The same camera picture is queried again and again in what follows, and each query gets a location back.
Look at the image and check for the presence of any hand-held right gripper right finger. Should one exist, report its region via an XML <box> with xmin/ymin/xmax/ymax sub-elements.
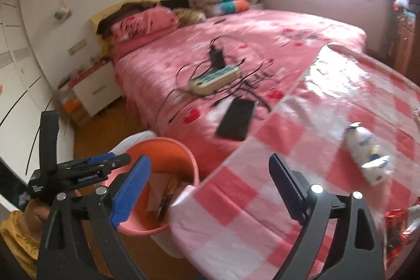
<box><xmin>268</xmin><ymin>154</ymin><xmax>385</xmax><ymax>280</ymax></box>

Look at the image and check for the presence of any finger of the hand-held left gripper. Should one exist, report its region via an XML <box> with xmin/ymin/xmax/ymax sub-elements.
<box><xmin>81</xmin><ymin>152</ymin><xmax>132</xmax><ymax>171</ymax></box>

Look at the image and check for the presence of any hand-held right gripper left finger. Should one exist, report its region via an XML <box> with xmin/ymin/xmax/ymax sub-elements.
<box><xmin>39</xmin><ymin>155</ymin><xmax>152</xmax><ymax>280</ymax></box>

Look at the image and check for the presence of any pink plastic bucket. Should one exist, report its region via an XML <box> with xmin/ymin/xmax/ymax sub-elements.
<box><xmin>116</xmin><ymin>137</ymin><xmax>201</xmax><ymax>237</ymax></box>

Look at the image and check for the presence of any white blue tube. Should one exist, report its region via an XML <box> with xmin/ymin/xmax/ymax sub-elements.
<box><xmin>343</xmin><ymin>122</ymin><xmax>395</xmax><ymax>187</ymax></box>

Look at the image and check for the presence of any red orange snack wrapper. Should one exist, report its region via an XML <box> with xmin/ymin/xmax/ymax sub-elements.
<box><xmin>383</xmin><ymin>204</ymin><xmax>420</xmax><ymax>265</ymax></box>

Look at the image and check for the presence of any person's left forearm yellow sleeve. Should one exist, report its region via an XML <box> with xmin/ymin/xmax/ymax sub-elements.
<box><xmin>0</xmin><ymin>190</ymin><xmax>82</xmax><ymax>278</ymax></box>

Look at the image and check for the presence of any pink checkered tablecloth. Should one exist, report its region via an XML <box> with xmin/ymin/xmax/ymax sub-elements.
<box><xmin>169</xmin><ymin>42</ymin><xmax>420</xmax><ymax>280</ymax></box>

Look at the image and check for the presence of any orange box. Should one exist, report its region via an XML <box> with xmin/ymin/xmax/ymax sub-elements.
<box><xmin>62</xmin><ymin>98</ymin><xmax>81</xmax><ymax>115</ymax></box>

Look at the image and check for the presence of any white nightstand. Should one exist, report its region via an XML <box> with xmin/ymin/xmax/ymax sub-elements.
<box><xmin>70</xmin><ymin>58</ymin><xmax>124</xmax><ymax>119</ymax></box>

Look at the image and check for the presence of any black smartphone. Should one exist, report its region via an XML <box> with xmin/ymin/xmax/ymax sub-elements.
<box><xmin>216</xmin><ymin>97</ymin><xmax>260</xmax><ymax>142</ymax></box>

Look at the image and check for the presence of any white wardrobe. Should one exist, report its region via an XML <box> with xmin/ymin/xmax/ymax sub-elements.
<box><xmin>0</xmin><ymin>0</ymin><xmax>56</xmax><ymax>203</ymax></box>

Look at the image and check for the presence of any white power strip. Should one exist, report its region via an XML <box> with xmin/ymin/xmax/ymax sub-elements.
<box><xmin>188</xmin><ymin>65</ymin><xmax>241</xmax><ymax>96</ymax></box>

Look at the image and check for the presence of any pink pillow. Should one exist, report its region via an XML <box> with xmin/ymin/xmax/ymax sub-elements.
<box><xmin>109</xmin><ymin>8</ymin><xmax>180</xmax><ymax>42</ymax></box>

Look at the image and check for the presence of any black charger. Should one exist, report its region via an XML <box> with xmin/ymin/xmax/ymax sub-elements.
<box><xmin>211</xmin><ymin>48</ymin><xmax>228</xmax><ymax>70</ymax></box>

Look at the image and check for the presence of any brown cloth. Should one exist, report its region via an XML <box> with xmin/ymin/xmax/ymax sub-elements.
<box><xmin>98</xmin><ymin>2</ymin><xmax>159</xmax><ymax>35</ymax></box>

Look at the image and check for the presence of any pink bed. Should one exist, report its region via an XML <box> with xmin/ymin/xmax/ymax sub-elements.
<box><xmin>109</xmin><ymin>7</ymin><xmax>369</xmax><ymax>171</ymax></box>

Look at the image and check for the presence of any beige patterned pillow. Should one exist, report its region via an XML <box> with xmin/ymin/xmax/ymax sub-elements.
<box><xmin>173</xmin><ymin>7</ymin><xmax>208</xmax><ymax>27</ymax></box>

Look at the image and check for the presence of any brown wooden cabinet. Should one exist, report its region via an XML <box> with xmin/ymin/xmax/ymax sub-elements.
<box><xmin>393</xmin><ymin>9</ymin><xmax>420</xmax><ymax>78</ymax></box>

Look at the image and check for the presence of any white wall socket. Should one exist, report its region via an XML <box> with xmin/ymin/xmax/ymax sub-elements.
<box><xmin>67</xmin><ymin>39</ymin><xmax>88</xmax><ymax>56</ymax></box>

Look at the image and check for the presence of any wall hanging ornament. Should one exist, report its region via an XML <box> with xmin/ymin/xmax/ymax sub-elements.
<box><xmin>53</xmin><ymin>0</ymin><xmax>73</xmax><ymax>25</ymax></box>

